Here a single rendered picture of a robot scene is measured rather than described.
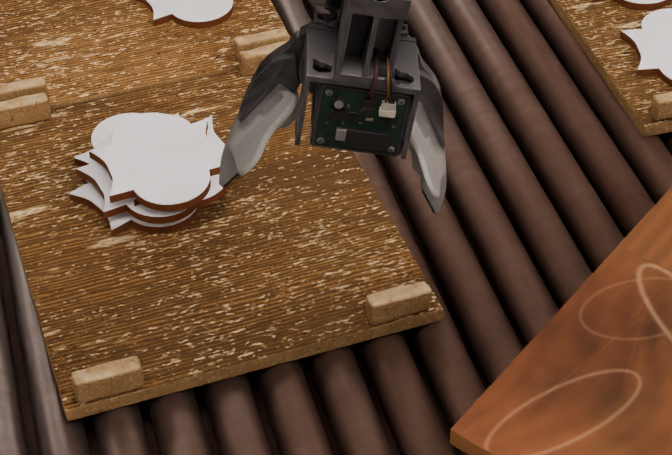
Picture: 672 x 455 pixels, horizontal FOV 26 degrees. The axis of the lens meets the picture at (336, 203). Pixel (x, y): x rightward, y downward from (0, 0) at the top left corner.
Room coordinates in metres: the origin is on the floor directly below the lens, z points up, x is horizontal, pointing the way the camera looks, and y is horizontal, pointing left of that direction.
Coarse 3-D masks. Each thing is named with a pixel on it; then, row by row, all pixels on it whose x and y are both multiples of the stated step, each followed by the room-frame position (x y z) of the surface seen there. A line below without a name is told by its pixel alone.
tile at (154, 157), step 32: (128, 128) 1.11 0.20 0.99; (160, 128) 1.11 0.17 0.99; (192, 128) 1.11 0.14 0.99; (96, 160) 1.07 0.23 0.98; (128, 160) 1.06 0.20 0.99; (160, 160) 1.06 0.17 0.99; (192, 160) 1.06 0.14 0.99; (128, 192) 1.02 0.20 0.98; (160, 192) 1.02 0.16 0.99; (192, 192) 1.02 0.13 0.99
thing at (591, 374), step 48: (624, 240) 0.90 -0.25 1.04; (624, 288) 0.84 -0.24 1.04; (576, 336) 0.79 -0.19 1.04; (624, 336) 0.79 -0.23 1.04; (528, 384) 0.74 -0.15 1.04; (576, 384) 0.74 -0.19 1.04; (624, 384) 0.74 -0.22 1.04; (480, 432) 0.69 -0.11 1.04; (528, 432) 0.69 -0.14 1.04; (576, 432) 0.69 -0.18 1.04; (624, 432) 0.69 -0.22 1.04
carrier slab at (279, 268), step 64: (64, 128) 1.17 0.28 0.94; (64, 192) 1.07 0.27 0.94; (256, 192) 1.07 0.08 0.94; (320, 192) 1.07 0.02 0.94; (64, 256) 0.98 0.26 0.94; (128, 256) 0.98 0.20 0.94; (192, 256) 0.98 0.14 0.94; (256, 256) 0.98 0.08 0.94; (320, 256) 0.98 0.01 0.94; (384, 256) 0.98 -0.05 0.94; (64, 320) 0.90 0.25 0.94; (128, 320) 0.90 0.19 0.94; (192, 320) 0.90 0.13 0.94; (256, 320) 0.90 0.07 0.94; (320, 320) 0.90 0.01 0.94; (64, 384) 0.83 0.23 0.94; (192, 384) 0.83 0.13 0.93
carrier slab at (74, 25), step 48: (0, 0) 1.41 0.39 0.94; (48, 0) 1.41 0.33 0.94; (96, 0) 1.41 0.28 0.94; (240, 0) 1.41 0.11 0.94; (0, 48) 1.31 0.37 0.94; (48, 48) 1.31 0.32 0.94; (96, 48) 1.31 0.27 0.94; (144, 48) 1.31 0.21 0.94; (192, 48) 1.31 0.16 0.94; (96, 96) 1.23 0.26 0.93
